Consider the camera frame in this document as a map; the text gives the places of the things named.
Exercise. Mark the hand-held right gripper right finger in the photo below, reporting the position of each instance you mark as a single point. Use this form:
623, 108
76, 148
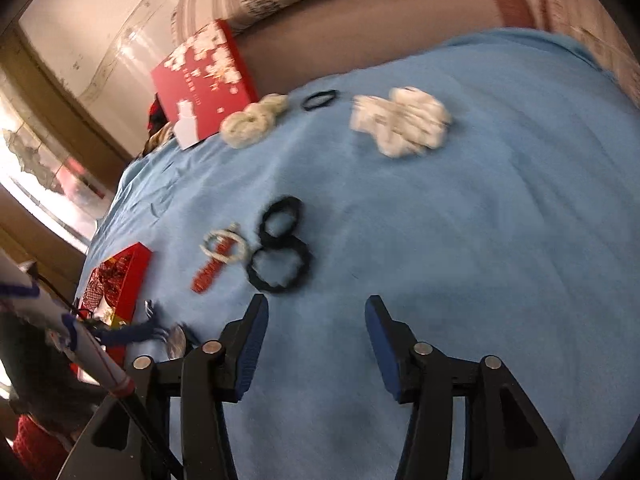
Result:
384, 347

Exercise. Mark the cream fluffy scrunchie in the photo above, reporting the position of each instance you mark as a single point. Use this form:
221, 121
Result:
252, 120

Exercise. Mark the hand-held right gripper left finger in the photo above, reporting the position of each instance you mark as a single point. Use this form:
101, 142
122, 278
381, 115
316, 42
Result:
251, 347

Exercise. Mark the red jewelry box base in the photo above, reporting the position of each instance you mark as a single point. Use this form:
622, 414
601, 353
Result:
122, 280

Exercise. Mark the large white scrunchie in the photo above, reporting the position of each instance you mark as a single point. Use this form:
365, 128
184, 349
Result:
400, 120

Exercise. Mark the red floral box lid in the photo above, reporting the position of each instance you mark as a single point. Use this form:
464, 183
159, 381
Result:
202, 80

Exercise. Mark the window with frame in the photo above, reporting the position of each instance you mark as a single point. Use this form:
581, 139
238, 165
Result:
35, 160

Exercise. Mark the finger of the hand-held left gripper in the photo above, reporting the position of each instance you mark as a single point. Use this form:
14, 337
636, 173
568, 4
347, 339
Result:
131, 335
150, 311

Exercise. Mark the black scrunchie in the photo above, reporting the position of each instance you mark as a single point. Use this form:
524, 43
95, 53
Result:
281, 220
279, 266

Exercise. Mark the blue blanket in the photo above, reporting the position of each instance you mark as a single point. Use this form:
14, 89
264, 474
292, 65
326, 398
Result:
425, 220

